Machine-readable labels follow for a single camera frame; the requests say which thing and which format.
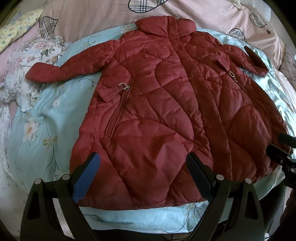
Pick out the red quilted puffer coat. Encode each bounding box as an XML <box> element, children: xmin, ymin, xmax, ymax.
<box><xmin>26</xmin><ymin>16</ymin><xmax>287</xmax><ymax>210</ymax></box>

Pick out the light blue floral bedsheet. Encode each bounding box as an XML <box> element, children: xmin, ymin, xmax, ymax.
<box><xmin>7</xmin><ymin>24</ymin><xmax>295</xmax><ymax>234</ymax></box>

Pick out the pink duvet with plaid hearts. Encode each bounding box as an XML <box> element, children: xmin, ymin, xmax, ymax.
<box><xmin>39</xmin><ymin>0</ymin><xmax>285</xmax><ymax>68</ymax></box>

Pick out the white floral ruffled quilt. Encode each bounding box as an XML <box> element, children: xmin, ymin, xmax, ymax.
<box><xmin>1</xmin><ymin>35</ymin><xmax>71</xmax><ymax>176</ymax></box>

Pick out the yellow floral pillow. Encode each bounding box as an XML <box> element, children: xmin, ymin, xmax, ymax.
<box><xmin>0</xmin><ymin>9</ymin><xmax>43</xmax><ymax>52</ymax></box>

